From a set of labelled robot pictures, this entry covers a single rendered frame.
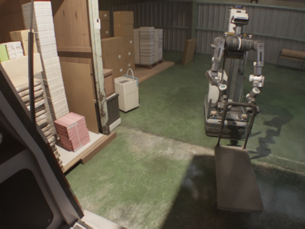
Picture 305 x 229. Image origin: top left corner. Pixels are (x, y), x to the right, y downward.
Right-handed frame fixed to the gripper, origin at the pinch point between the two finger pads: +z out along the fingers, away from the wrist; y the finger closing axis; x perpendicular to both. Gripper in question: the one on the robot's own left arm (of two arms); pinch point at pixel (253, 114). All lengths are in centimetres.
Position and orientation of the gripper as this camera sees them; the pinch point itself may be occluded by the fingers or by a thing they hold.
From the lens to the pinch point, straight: 215.3
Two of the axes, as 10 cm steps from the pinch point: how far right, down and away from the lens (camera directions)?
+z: -2.0, 7.3, -6.5
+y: -9.8, -1.0, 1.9
